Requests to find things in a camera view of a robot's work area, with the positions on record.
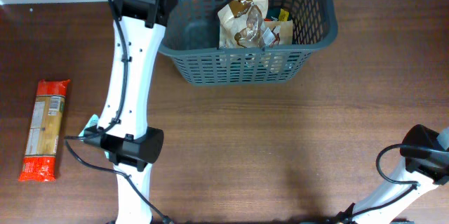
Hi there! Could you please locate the brown white snack bag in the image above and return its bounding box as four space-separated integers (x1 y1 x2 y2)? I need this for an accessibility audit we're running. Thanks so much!
217 0 277 48

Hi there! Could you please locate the orange spaghetti packet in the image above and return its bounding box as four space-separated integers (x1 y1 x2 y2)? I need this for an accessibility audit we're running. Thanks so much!
18 80 70 182

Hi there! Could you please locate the beige noodle packet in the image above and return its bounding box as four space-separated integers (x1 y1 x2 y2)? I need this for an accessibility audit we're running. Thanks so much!
219 19 295 74

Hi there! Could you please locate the grey plastic basket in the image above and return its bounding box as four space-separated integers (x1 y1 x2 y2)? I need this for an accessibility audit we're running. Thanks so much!
159 0 338 86

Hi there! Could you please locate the green coffee bag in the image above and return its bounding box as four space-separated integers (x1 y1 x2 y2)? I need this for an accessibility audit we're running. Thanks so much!
264 8 291 22

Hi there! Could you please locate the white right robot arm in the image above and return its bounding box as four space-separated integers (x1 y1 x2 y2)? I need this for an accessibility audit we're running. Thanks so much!
332 124 448 224

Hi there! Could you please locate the light blue white tube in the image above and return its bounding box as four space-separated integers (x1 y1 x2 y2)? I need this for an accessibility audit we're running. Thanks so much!
79 114 99 137

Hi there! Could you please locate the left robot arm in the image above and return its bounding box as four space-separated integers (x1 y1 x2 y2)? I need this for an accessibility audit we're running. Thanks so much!
81 0 178 223

